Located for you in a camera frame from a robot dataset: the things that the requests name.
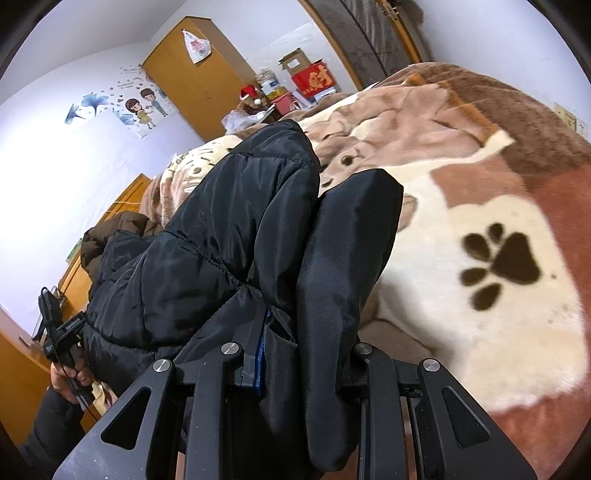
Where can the wooden cabinet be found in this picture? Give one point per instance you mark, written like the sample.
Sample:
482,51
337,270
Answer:
21,378

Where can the black puffer jacket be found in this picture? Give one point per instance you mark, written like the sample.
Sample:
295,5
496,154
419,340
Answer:
240,240

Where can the person's left forearm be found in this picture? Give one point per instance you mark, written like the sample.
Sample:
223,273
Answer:
53,429

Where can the wooden wardrobe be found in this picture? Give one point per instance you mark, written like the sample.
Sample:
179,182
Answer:
198,83

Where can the white hanging plastic bag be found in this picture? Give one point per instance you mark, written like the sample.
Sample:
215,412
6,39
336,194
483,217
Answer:
196,46

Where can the wooden headboard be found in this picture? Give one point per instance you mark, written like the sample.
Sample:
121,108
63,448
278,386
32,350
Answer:
131,194

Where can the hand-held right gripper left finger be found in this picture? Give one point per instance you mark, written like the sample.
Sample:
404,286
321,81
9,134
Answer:
262,355

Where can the pink plastic container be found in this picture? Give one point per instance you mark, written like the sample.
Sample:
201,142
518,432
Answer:
282,101

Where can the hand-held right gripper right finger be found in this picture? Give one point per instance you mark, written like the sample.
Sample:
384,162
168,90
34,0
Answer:
369,367

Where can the clear plastic bag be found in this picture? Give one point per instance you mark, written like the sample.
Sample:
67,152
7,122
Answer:
242,121

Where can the red santa hat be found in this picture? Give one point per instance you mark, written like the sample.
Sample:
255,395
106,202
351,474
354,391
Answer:
249,92

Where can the red gift box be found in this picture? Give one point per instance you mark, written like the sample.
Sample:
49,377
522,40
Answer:
315,81

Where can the brown puffer jacket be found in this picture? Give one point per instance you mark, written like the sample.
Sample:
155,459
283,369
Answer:
117,230

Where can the wall socket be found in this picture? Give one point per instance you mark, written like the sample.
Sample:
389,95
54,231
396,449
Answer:
565,119

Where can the paw print plush blanket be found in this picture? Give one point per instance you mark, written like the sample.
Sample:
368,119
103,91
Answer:
461,194

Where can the cartoon couple wall sticker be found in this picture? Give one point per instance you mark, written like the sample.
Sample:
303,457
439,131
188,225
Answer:
138,104

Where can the dark grey door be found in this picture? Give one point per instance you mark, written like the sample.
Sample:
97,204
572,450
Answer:
364,32

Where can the clear snack jar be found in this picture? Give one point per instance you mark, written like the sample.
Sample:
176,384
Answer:
269,81

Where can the person's left hand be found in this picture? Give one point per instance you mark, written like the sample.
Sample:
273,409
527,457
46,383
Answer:
62,381

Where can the brown cardboard box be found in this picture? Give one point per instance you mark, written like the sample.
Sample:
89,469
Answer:
295,60

